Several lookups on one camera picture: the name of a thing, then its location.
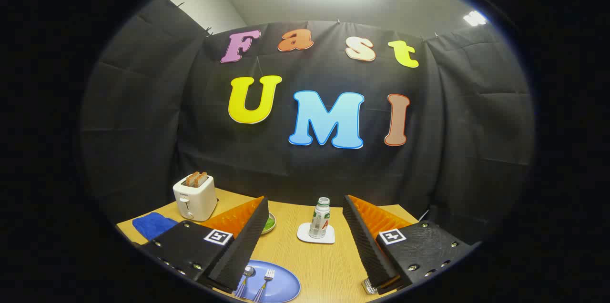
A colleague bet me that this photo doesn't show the white square coaster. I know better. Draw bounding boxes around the white square coaster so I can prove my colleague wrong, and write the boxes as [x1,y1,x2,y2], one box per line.
[296,222,336,245]

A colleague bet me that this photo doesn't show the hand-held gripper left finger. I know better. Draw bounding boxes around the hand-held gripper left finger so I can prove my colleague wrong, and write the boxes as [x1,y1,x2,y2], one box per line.
[141,196,270,294]

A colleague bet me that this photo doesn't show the blue folded towel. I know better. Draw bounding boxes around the blue folded towel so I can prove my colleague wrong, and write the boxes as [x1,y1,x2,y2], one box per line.
[132,212,179,242]

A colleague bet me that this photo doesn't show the spoon with checkered handle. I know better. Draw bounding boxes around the spoon with checkered handle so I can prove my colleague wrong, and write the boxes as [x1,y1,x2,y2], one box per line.
[234,266,256,299]

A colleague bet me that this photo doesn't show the white drink bottle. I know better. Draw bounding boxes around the white drink bottle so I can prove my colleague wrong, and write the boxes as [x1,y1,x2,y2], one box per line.
[308,197,331,240]

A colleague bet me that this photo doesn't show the white toaster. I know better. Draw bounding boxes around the white toaster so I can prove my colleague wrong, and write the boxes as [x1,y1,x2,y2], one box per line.
[173,174,218,222]

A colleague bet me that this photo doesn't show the fork with checkered handle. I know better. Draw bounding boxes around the fork with checkered handle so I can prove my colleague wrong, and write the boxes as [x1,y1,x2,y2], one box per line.
[253,269,275,303]

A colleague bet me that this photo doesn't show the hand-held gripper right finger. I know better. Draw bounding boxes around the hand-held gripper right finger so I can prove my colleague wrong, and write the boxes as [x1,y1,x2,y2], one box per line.
[342,194,472,295]

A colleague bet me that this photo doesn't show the blue round plate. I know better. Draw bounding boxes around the blue round plate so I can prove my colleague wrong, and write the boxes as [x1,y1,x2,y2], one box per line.
[232,260,301,303]

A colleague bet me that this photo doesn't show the small ceiling light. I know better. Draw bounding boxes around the small ceiling light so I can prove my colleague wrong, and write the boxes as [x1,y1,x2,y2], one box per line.
[463,10,488,27]

